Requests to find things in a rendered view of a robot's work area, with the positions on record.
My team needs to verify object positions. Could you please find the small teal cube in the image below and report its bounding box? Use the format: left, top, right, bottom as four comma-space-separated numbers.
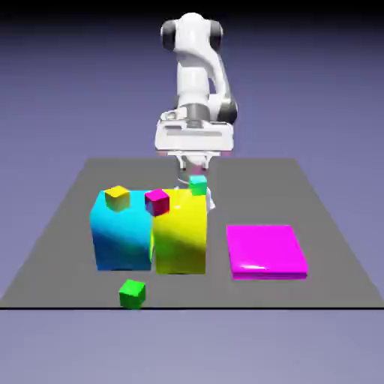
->
188, 174, 209, 197

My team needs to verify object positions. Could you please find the large magenta box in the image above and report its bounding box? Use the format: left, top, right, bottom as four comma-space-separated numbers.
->
226, 223, 309, 282

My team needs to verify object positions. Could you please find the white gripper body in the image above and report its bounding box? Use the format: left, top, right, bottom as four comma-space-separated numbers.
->
154, 118, 236, 158

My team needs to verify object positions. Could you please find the large cyan box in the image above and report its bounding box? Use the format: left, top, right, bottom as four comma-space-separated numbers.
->
89, 189, 155, 272

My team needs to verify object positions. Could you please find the small magenta cube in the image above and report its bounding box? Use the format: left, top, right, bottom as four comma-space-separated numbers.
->
144, 188, 171, 218

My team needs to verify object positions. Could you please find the large yellow box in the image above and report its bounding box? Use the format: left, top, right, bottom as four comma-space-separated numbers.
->
151, 187, 209, 276

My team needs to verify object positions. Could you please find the small green cube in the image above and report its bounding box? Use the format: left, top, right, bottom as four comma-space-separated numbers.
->
118, 278, 147, 311

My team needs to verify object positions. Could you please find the small yellow cube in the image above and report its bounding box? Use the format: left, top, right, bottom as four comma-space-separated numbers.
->
104, 184, 131, 213

